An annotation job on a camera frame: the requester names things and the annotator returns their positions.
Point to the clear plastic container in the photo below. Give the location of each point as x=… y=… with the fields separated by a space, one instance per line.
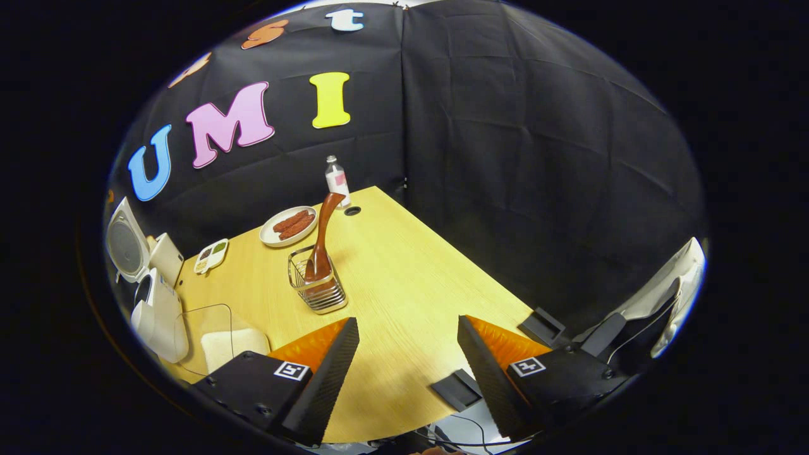
x=215 y=316

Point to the black backdrop cloth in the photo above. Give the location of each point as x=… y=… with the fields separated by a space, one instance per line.
x=537 y=158

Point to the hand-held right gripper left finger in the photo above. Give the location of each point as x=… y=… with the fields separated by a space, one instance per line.
x=325 y=385

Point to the clear bottle pink label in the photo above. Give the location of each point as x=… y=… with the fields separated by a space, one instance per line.
x=337 y=183

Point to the red sausage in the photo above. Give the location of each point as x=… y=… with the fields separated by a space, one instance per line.
x=297 y=227
x=289 y=220

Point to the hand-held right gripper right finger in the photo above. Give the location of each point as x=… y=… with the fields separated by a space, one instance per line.
x=486 y=385

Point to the wooden spoon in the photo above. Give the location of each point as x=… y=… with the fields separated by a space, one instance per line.
x=323 y=227

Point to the black table clamp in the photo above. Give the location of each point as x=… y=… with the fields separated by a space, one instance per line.
x=457 y=390
x=542 y=327

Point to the white rice cooker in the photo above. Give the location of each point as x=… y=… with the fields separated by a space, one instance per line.
x=161 y=316

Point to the white round plate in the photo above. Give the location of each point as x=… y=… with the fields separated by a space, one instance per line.
x=268 y=237

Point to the white divided dish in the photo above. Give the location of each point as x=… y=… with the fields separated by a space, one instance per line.
x=210 y=256

